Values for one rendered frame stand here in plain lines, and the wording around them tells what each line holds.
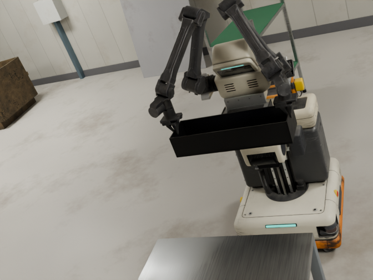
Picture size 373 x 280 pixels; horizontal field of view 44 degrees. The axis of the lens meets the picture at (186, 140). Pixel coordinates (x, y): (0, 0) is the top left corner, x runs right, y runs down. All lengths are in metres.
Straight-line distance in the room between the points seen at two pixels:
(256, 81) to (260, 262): 0.97
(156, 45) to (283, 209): 4.31
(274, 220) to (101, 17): 5.50
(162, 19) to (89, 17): 1.65
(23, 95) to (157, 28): 2.58
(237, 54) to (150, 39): 4.52
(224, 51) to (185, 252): 1.00
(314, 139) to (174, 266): 1.26
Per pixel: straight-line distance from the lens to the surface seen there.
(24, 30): 8.87
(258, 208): 2.95
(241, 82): 2.39
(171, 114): 2.20
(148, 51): 6.83
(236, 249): 1.92
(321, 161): 2.90
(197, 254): 1.97
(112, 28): 7.63
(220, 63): 2.32
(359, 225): 3.10
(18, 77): 7.91
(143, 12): 6.72
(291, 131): 2.04
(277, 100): 2.04
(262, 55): 1.98
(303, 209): 2.85
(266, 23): 4.08
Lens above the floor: 2.06
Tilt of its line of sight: 26 degrees down
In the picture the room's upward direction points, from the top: 21 degrees counter-clockwise
